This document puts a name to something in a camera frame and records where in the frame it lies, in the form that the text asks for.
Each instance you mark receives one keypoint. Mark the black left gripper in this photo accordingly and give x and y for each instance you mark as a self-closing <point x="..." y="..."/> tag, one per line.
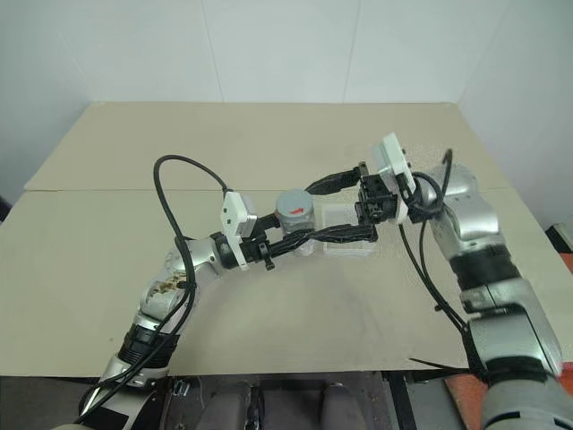
<point x="256" y="250"/>

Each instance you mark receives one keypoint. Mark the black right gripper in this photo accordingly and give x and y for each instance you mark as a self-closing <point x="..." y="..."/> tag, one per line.
<point x="377" y="199"/>

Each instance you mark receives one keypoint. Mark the gray jar lid red arrow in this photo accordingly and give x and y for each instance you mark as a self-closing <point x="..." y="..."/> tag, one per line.
<point x="293" y="219"/>

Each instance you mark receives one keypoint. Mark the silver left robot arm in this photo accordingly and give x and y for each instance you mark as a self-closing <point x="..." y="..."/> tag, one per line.
<point x="161" y="300"/>

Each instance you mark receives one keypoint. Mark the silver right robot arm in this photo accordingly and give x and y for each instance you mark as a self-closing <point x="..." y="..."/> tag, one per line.
<point x="474" y="215"/>

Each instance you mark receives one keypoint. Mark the clear plastic box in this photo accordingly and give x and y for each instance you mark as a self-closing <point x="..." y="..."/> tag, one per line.
<point x="340" y="215"/>

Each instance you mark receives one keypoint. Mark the dark gray rounded shape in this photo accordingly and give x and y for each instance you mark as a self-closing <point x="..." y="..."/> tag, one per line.
<point x="228" y="405"/>
<point x="339" y="407"/>

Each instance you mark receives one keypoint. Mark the red object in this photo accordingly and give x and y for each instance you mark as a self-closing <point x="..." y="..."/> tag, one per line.
<point x="563" y="244"/>

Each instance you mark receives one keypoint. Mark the orange red mat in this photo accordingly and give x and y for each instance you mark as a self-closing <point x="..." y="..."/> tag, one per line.
<point x="463" y="398"/>

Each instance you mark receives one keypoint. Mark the dark object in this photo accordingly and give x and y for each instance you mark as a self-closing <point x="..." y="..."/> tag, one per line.
<point x="4" y="208"/>

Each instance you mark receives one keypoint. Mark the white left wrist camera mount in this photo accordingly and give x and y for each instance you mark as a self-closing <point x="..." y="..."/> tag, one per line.
<point x="233" y="219"/>

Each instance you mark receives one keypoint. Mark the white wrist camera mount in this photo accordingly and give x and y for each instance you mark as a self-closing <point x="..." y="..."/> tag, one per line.
<point x="233" y="219"/>
<point x="391" y="157"/>

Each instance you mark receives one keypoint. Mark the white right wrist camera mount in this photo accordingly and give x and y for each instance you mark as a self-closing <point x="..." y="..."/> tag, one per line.
<point x="391" y="157"/>

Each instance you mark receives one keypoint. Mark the black metal frame bar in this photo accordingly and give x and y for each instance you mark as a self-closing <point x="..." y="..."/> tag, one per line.
<point x="400" y="401"/>

